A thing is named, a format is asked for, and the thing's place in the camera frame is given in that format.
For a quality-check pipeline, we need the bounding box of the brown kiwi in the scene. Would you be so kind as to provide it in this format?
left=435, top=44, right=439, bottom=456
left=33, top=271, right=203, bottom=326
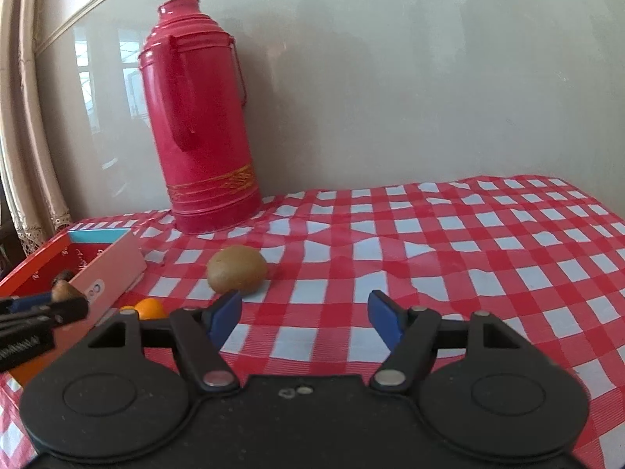
left=206, top=245, right=269, bottom=295

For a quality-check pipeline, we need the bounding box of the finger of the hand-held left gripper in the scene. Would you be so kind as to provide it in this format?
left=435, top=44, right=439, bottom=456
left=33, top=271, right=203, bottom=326
left=0, top=294, right=54, bottom=315
left=46, top=297, right=91, bottom=326

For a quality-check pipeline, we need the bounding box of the red checkered tablecloth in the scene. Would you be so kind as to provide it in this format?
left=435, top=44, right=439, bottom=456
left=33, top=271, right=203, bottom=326
left=0, top=173, right=625, bottom=469

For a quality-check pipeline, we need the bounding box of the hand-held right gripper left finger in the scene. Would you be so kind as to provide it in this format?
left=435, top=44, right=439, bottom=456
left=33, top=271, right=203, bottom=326
left=88, top=289, right=243, bottom=396

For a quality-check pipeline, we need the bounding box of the beige lace curtain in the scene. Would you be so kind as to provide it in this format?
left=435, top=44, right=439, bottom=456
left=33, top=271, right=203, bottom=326
left=0, top=0, right=75, bottom=261

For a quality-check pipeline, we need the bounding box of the colourful cardboard box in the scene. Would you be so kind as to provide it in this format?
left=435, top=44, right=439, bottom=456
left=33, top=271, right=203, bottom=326
left=0, top=225, right=147, bottom=388

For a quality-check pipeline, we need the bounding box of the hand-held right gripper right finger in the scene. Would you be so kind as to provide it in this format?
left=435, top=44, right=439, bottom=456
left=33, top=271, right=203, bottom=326
left=367, top=289, right=521, bottom=396

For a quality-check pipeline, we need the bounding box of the red thermos flask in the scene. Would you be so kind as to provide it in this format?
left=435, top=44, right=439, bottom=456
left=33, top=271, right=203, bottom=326
left=137, top=0, right=264, bottom=235

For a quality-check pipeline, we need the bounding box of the small brown fruit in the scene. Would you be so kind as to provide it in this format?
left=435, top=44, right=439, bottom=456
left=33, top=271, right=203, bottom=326
left=51, top=272, right=85, bottom=303

